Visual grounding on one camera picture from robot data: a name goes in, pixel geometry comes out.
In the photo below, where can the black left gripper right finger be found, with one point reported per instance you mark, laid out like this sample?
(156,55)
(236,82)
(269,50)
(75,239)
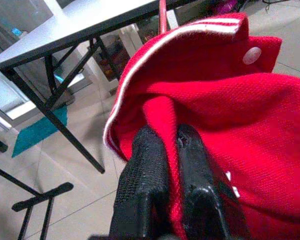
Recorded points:
(202,200)

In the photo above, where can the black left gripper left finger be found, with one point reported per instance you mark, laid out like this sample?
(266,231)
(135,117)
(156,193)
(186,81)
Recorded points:
(142,187)

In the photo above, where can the red polo shirt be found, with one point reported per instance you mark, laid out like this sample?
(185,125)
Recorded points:
(240,112)

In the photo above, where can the red plastic hanger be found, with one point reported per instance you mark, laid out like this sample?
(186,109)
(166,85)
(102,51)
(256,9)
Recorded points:
(163,17)

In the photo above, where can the teal floor mat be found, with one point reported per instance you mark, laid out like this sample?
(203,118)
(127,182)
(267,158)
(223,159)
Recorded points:
(37,132)

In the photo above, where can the white glass-door cabinet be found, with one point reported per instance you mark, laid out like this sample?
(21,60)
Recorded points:
(131,35)

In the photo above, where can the glass sliding door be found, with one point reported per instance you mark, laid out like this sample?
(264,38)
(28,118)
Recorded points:
(5,100)

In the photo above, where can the white folding table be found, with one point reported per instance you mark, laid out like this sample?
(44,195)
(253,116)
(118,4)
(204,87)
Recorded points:
(65,25)

